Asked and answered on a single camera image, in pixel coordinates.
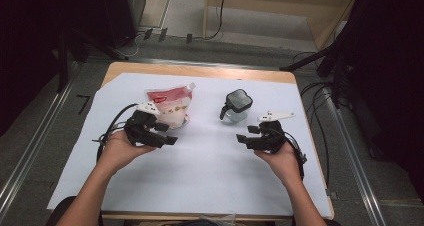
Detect person's right hand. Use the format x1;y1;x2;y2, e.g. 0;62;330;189
253;140;303;187

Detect black cabinet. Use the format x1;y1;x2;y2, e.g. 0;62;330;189
99;0;147;49

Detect white paper sheet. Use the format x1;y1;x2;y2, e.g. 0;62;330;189
46;72;333;218

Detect black stand leg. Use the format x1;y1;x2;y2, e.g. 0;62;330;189
279;42;338;72

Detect black curtain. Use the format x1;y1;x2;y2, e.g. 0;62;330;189
0;0;104;137
333;0;424;204

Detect black stand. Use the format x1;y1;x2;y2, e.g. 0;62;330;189
56;27;129;94

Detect white floor cable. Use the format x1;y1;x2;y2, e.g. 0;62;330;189
123;32;143;59

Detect hand-held gripper cable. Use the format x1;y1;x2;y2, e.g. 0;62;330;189
283;130;308;182
92;102;139;162

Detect black floor cables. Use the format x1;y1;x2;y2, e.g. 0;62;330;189
293;50;334;189

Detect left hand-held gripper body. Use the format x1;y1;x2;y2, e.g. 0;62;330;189
123;101;168;149

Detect person's left hand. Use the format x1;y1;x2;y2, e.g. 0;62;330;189
96;129;157;174

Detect thin black hanging cable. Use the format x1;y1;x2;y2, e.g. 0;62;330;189
199;0;228;41

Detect red and white refill pouch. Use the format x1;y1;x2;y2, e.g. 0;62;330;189
145;82;197;130

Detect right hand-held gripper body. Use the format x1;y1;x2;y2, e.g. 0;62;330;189
257;110;296;155

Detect left hand-held gripper cable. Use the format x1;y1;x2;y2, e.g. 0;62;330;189
92;102;139;162

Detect metal floor rail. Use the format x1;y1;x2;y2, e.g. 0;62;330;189
0;65;81;217
321;85;389;226
88;56;281;71

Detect person's dark clothing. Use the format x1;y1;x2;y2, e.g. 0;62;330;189
45;195;105;226

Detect right hand-held gripper cable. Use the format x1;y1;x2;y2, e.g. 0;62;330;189
283;130;308;182

